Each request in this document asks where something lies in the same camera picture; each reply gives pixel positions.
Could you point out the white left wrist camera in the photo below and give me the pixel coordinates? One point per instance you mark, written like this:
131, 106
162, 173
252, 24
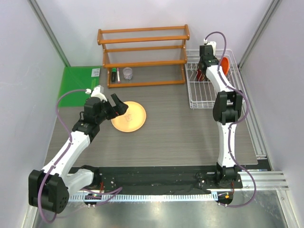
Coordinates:
98, 92

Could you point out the orange plastic plate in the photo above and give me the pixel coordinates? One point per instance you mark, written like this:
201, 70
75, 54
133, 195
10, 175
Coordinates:
225, 65

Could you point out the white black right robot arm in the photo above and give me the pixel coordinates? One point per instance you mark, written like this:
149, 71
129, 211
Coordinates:
226, 111

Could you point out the clear plastic cup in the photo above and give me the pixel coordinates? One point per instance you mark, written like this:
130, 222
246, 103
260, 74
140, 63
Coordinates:
127, 73

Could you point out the green plastic mat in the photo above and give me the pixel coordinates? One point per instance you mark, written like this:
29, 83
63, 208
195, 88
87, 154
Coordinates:
75, 78

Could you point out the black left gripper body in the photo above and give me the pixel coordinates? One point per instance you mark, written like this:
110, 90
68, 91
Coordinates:
106, 112

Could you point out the orange wooden shelf rack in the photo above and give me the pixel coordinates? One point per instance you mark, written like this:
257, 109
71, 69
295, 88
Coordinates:
144, 47

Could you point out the pink white marker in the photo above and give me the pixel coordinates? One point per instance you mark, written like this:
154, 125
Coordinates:
118, 75

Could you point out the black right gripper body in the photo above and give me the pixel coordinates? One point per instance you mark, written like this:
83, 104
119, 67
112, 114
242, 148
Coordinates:
213, 57

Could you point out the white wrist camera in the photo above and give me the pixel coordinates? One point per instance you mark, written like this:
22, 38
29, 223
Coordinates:
211, 43
98, 92

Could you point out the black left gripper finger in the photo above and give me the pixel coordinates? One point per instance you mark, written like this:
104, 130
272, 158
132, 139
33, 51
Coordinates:
116, 100
120, 108

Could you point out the aluminium front rail frame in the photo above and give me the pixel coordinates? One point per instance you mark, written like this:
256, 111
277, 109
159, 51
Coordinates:
254, 181

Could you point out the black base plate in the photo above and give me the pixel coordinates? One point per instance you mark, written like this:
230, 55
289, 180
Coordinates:
163, 180

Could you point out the white wire dish rack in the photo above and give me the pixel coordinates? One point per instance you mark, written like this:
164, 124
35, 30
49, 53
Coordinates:
202, 93

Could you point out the cream yellow plate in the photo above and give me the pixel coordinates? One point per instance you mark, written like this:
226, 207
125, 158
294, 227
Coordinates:
132, 120

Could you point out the dark red patterned plate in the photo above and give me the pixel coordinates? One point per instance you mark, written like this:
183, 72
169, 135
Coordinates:
200, 77

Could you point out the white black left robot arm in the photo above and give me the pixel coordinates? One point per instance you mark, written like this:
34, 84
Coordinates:
61, 161

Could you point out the black green marker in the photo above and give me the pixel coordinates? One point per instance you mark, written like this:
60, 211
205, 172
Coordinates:
113, 74

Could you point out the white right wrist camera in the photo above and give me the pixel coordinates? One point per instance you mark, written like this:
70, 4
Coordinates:
211, 43

